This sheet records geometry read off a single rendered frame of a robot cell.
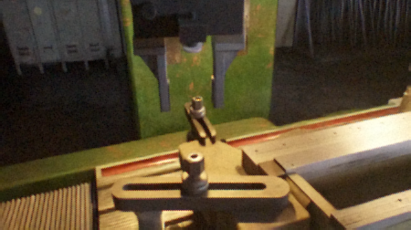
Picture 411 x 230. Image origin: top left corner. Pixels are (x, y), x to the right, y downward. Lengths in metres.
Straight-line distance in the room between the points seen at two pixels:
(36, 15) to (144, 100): 3.59
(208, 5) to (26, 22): 4.61
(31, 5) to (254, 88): 3.77
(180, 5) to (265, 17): 1.18
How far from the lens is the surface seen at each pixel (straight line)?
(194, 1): 0.37
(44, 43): 4.95
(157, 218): 0.54
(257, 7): 1.51
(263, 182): 0.52
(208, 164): 0.66
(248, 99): 1.62
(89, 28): 4.79
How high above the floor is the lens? 1.40
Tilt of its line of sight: 24 degrees down
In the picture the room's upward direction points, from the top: 1 degrees counter-clockwise
